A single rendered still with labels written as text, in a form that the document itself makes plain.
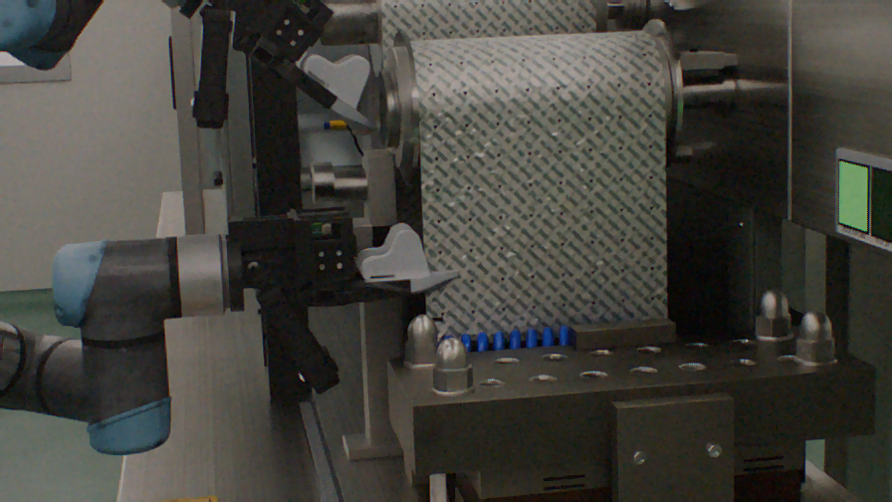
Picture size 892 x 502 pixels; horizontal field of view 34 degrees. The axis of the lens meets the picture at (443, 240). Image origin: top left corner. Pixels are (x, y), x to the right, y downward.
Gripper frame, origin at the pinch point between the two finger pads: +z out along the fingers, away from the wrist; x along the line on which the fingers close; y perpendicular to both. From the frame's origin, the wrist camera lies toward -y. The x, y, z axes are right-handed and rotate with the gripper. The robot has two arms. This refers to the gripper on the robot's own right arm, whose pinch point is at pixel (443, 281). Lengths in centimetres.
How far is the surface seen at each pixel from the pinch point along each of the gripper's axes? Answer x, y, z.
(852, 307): 13.0, -8.8, 47.1
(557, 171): -0.3, 9.7, 11.2
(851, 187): -23.7, 10.1, 29.6
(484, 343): -3.6, -5.4, 3.0
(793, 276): 386, -86, 198
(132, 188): 556, -59, -54
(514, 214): -0.2, 5.9, 6.9
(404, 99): 0.4, 17.2, -2.9
